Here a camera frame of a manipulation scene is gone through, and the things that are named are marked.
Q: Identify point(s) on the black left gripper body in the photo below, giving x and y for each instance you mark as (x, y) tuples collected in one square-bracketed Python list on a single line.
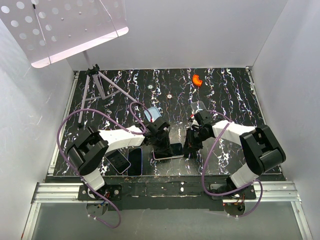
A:
[(159, 138)]

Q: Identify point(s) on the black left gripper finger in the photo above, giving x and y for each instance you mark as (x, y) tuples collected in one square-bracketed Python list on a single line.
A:
[(156, 151), (166, 147)]

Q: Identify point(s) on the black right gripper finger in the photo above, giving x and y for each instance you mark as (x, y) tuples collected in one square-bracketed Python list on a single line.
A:
[(188, 143), (194, 150)]

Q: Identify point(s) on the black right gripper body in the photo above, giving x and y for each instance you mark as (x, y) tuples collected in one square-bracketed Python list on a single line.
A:
[(199, 135)]

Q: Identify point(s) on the pink phone case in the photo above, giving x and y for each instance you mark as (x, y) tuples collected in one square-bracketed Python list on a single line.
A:
[(172, 158)]

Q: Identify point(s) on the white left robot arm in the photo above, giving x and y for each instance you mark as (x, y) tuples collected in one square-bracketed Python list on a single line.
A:
[(86, 152)]

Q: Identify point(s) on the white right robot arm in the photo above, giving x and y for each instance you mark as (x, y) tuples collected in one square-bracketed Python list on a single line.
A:
[(260, 147)]

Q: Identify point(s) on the blue phone case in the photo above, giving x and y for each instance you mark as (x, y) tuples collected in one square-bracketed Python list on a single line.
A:
[(152, 114)]

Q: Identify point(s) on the clear magnetic phone case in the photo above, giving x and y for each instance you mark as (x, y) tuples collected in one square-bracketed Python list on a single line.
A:
[(197, 107)]

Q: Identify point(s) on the purple edged black phone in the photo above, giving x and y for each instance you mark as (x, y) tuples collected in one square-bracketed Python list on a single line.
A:
[(135, 157)]

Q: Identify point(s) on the lilac phone tilted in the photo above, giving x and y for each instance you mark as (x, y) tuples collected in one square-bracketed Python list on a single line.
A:
[(119, 162)]

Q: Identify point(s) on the orange curved plastic part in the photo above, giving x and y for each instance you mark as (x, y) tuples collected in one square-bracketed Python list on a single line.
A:
[(196, 80)]

